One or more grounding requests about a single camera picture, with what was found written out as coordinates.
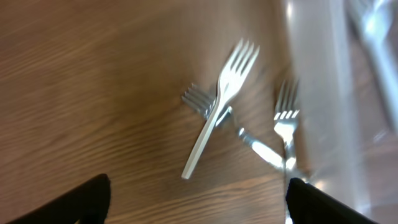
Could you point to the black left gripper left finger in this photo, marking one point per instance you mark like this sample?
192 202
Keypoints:
87 203

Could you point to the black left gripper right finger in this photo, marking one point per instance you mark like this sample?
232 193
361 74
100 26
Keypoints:
309 205

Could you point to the white plastic fork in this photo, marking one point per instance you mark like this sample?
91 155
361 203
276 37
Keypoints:
230 81

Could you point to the clear plastic left container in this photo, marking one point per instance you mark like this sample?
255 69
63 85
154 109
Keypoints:
344 55

